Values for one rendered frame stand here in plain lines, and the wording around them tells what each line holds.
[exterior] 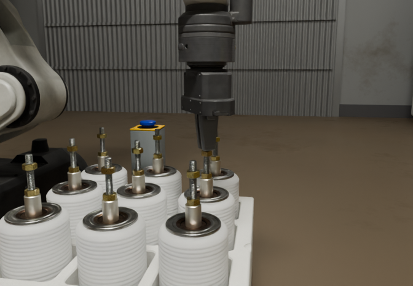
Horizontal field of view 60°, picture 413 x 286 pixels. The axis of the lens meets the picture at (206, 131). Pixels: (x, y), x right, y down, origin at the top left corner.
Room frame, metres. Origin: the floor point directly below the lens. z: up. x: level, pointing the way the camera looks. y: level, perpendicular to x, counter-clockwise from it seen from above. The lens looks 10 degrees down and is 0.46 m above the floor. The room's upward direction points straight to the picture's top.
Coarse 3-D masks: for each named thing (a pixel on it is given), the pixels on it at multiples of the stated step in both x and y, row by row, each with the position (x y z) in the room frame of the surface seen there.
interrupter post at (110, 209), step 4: (116, 200) 0.47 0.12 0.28; (104, 204) 0.46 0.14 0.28; (108, 204) 0.46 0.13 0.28; (112, 204) 0.46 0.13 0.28; (116, 204) 0.47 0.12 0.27; (104, 208) 0.46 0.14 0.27; (108, 208) 0.46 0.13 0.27; (112, 208) 0.46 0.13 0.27; (116, 208) 0.47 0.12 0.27; (104, 212) 0.46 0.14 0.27; (108, 212) 0.46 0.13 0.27; (112, 212) 0.46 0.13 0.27; (116, 212) 0.47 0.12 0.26; (104, 216) 0.46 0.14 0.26; (108, 216) 0.46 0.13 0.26; (112, 216) 0.46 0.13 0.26; (116, 216) 0.47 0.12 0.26; (104, 220) 0.46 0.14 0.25; (108, 220) 0.46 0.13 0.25; (112, 220) 0.46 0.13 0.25; (116, 220) 0.47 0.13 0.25
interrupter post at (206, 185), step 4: (200, 180) 0.57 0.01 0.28; (204, 180) 0.56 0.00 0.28; (208, 180) 0.56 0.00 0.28; (212, 180) 0.57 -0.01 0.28; (200, 184) 0.57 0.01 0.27; (204, 184) 0.56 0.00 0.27; (208, 184) 0.56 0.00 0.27; (212, 184) 0.57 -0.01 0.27; (200, 188) 0.57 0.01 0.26; (204, 188) 0.56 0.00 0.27; (208, 188) 0.56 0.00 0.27; (212, 188) 0.57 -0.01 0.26; (200, 192) 0.57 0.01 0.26; (204, 192) 0.56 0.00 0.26; (208, 192) 0.56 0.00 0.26; (212, 192) 0.57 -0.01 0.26; (204, 196) 0.56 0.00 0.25; (208, 196) 0.56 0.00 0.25
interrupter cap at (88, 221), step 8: (120, 208) 0.50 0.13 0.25; (128, 208) 0.50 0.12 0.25; (88, 216) 0.47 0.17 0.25; (96, 216) 0.48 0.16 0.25; (120, 216) 0.48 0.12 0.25; (128, 216) 0.47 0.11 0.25; (136, 216) 0.47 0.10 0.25; (88, 224) 0.45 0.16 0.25; (96, 224) 0.45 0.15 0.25; (104, 224) 0.45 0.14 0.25; (112, 224) 0.45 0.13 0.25; (120, 224) 0.45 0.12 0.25; (128, 224) 0.45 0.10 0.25
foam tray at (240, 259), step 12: (240, 204) 0.71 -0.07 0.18; (252, 204) 0.71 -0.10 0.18; (168, 216) 0.64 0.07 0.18; (240, 216) 0.64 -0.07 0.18; (252, 216) 0.65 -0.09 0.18; (240, 228) 0.59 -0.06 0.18; (252, 228) 0.61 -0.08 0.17; (72, 240) 0.55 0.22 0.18; (240, 240) 0.55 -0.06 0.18; (252, 240) 0.65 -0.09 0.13; (72, 252) 0.54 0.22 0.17; (156, 252) 0.51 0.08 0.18; (240, 252) 0.51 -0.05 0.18; (252, 252) 0.69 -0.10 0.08; (0, 264) 0.48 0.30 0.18; (72, 264) 0.47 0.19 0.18; (156, 264) 0.47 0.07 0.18; (228, 264) 0.50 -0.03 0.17; (240, 264) 0.47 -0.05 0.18; (252, 264) 0.75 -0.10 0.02; (0, 276) 0.48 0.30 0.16; (60, 276) 0.45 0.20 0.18; (72, 276) 0.45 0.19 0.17; (144, 276) 0.45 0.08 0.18; (156, 276) 0.45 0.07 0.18; (228, 276) 0.50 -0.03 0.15; (240, 276) 0.45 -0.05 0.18
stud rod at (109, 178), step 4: (104, 160) 0.47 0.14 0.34; (108, 160) 0.47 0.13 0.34; (104, 164) 0.47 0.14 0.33; (108, 164) 0.47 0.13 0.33; (108, 176) 0.47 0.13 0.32; (108, 180) 0.47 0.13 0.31; (108, 184) 0.47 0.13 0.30; (112, 184) 0.47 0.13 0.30; (108, 188) 0.47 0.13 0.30; (112, 188) 0.47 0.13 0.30; (108, 192) 0.47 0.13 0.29; (112, 192) 0.47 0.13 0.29
